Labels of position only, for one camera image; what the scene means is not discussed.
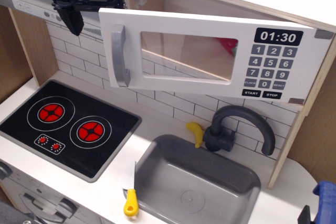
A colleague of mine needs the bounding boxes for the grey microwave door handle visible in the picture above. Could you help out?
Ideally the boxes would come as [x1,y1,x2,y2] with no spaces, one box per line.
[111,24,131,88]

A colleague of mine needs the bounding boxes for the white toy microwave door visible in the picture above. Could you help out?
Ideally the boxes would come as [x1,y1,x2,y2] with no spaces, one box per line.
[99,8,319,104]

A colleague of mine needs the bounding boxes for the black toy stove top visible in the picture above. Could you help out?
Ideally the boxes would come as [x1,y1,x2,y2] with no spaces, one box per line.
[1,80,141,183]

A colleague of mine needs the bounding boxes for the red toy chili pepper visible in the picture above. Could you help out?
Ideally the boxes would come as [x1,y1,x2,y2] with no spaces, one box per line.
[217,38,238,57]

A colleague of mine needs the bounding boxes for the yellow toy banana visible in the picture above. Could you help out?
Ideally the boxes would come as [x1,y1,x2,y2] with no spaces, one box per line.
[186,122,204,148]

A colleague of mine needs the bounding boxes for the dark grey toy faucet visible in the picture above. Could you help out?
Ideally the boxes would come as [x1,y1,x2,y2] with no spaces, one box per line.
[203,104,276,156]

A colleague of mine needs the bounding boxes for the grey toy oven door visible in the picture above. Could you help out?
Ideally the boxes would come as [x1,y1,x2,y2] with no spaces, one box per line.
[1,161,104,223]

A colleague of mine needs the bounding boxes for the grey toy sink basin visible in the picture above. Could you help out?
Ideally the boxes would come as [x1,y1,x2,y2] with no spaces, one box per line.
[135,135,261,223]

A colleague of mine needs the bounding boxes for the black clamp piece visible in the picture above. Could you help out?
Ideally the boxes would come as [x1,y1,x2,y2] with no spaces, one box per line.
[297,205,312,224]

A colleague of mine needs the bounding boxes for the blue plastic object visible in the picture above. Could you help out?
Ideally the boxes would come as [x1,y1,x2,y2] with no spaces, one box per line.
[313,181,335,224]

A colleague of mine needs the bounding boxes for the wooden toy kitchen frame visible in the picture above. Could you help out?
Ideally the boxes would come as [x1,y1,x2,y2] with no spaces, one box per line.
[1,0,335,186]

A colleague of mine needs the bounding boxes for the yellow handled toy knife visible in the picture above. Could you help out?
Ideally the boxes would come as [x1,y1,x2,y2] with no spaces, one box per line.
[121,159,139,217]

